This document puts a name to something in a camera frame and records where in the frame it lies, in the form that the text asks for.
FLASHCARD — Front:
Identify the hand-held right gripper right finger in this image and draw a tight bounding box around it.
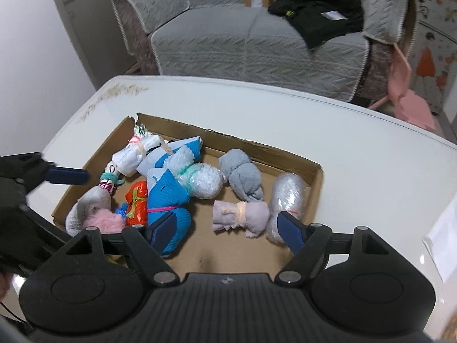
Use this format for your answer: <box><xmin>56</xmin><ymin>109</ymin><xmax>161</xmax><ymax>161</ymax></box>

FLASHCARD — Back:
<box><xmin>273</xmin><ymin>211</ymin><xmax>393</xmax><ymax>286</ymax></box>

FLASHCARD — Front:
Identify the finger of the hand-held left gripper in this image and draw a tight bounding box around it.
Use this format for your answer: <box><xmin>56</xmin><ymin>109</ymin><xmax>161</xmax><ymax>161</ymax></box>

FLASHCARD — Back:
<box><xmin>0</xmin><ymin>152</ymin><xmax>90</xmax><ymax>195</ymax></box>
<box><xmin>16</xmin><ymin>202</ymin><xmax>72</xmax><ymax>254</ymax></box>

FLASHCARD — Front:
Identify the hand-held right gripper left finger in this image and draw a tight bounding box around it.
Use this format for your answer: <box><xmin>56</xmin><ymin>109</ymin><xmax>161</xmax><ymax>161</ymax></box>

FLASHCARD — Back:
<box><xmin>64</xmin><ymin>212</ymin><xmax>180</xmax><ymax>286</ymax></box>

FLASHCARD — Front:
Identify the grey sock bundle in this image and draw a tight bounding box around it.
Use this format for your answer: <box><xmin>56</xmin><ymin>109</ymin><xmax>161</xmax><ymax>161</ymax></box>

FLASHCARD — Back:
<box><xmin>65</xmin><ymin>186</ymin><xmax>112</xmax><ymax>238</ymax></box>

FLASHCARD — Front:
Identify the blue cloth bundle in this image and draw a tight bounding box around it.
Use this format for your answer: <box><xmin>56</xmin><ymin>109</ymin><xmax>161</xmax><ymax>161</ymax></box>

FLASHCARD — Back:
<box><xmin>146</xmin><ymin>167</ymin><xmax>192</xmax><ymax>258</ymax></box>

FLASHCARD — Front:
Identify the clear plastic roll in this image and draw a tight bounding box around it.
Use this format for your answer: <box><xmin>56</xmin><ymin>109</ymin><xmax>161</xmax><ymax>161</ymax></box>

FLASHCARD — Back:
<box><xmin>266</xmin><ymin>172</ymin><xmax>309</xmax><ymax>245</ymax></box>

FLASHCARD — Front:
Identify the pale purple cloth roll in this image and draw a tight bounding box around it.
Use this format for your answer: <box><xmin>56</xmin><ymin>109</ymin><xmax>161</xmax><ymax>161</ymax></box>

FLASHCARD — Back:
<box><xmin>212</xmin><ymin>200</ymin><xmax>271</xmax><ymax>239</ymax></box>

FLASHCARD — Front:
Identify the shallow cardboard box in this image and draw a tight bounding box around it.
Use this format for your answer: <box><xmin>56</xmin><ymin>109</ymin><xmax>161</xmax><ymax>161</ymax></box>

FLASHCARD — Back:
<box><xmin>52</xmin><ymin>112</ymin><xmax>324</xmax><ymax>276</ymax></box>

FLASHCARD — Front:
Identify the pink fluffy bundle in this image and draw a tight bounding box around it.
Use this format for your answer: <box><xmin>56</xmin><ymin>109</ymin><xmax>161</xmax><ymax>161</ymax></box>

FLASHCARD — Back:
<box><xmin>84</xmin><ymin>209</ymin><xmax>127</xmax><ymax>234</ymax></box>

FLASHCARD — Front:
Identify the bubble wrap bundle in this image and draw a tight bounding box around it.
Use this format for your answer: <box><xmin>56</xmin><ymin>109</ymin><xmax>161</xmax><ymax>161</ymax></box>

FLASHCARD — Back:
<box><xmin>163</xmin><ymin>150</ymin><xmax>227</xmax><ymax>200</ymax></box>

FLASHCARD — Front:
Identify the grey towel roll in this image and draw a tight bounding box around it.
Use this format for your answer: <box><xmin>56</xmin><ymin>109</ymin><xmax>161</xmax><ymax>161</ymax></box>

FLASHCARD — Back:
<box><xmin>219</xmin><ymin>149</ymin><xmax>265</xmax><ymax>202</ymax></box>

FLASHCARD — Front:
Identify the red bundle with green band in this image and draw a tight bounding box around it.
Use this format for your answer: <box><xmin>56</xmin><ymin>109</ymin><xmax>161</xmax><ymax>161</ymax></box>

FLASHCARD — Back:
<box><xmin>125</xmin><ymin>180</ymin><xmax>149</xmax><ymax>226</ymax></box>

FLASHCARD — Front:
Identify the small striped cloth bundle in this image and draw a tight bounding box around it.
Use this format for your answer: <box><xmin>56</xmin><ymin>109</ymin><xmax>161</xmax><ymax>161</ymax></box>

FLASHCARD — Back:
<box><xmin>99</xmin><ymin>162</ymin><xmax>124</xmax><ymax>195</ymax></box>

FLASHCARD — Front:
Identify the white roll with pink band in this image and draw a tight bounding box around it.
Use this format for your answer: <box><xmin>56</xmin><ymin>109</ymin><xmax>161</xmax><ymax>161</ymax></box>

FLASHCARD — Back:
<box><xmin>112</xmin><ymin>123</ymin><xmax>168</xmax><ymax>177</ymax></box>

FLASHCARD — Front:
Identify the pale blue white sock roll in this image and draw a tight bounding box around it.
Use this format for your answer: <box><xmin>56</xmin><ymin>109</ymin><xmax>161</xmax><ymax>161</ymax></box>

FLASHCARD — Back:
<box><xmin>137</xmin><ymin>136</ymin><xmax>205</xmax><ymax>179</ymax></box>

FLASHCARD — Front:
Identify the white door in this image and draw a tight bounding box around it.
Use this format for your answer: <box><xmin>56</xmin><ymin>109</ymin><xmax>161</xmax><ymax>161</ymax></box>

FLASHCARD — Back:
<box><xmin>46</xmin><ymin>0</ymin><xmax>138</xmax><ymax>90</ymax></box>

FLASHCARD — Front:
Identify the white paper sheet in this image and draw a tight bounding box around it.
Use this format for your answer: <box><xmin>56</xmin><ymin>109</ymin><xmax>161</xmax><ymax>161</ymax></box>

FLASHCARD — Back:
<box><xmin>422</xmin><ymin>200</ymin><xmax>457</xmax><ymax>283</ymax></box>

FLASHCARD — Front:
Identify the pink plastic stool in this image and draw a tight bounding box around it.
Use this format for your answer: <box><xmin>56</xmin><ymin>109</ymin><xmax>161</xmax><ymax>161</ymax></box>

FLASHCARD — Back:
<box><xmin>368</xmin><ymin>43</ymin><xmax>437</xmax><ymax>131</ymax></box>

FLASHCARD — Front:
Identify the grey covered sofa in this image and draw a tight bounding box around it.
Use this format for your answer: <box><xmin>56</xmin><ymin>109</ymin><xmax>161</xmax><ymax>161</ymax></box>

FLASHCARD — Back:
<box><xmin>111</xmin><ymin>0</ymin><xmax>418</xmax><ymax>102</ymax></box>

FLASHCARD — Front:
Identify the black clothing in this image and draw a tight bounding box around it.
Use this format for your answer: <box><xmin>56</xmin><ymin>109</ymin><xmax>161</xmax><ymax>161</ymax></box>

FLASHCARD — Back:
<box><xmin>268</xmin><ymin>0</ymin><xmax>366</xmax><ymax>51</ymax></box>

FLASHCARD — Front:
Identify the floral printed cabinet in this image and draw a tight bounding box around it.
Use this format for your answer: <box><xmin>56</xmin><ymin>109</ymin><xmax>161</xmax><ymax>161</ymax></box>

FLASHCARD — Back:
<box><xmin>403</xmin><ymin>0</ymin><xmax>457</xmax><ymax>115</ymax></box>

